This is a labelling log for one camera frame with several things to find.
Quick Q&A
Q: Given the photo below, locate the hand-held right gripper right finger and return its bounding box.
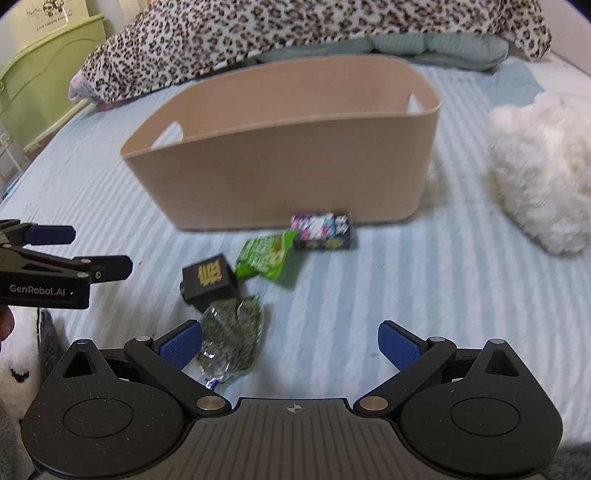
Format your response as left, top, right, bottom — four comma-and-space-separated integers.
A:
353, 320, 533, 419

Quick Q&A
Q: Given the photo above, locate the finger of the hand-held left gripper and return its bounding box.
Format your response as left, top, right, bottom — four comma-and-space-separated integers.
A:
0, 220, 77, 247
0, 244, 134, 284

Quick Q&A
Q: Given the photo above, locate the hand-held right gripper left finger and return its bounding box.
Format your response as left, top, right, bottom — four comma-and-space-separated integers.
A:
61, 320, 229, 419

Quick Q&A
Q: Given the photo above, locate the clear packet of green snack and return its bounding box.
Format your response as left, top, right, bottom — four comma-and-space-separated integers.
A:
182, 295, 265, 393

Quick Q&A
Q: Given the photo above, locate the grey fuzzy cloth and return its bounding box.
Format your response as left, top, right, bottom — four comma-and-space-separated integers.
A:
37, 308, 70, 365

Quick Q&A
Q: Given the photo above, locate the striped light blue bed sheet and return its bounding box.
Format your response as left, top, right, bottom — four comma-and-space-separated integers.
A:
0, 58, 591, 462

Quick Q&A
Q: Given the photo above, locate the black box with gold print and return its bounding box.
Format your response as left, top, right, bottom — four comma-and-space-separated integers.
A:
181, 253, 241, 313

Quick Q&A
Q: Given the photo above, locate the white and black plush toy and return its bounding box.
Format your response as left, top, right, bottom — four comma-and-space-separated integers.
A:
0, 307, 47, 418

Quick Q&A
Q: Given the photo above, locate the colourful printed small box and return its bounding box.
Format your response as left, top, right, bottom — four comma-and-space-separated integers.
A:
290, 212, 356, 251

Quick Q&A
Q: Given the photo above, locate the green bed headboard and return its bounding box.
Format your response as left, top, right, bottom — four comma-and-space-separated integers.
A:
0, 13, 109, 153

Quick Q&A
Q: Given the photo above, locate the beige plastic storage basket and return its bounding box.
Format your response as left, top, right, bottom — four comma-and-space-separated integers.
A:
120, 53, 441, 232

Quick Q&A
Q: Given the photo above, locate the white fluffy cushion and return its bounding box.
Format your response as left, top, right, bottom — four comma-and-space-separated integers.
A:
487, 91, 591, 257

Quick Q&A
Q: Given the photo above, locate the leopard print blanket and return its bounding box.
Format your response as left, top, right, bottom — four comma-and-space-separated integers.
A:
68, 0, 553, 105

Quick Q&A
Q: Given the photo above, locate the teal quilted pillow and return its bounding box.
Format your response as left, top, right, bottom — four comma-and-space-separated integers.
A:
249, 32, 509, 71

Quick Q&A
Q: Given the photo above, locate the wooden bed rail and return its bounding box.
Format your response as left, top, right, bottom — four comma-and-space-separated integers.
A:
23, 99, 96, 153

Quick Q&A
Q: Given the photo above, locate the wall poster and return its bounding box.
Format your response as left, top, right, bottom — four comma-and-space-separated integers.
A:
11, 0, 91, 49

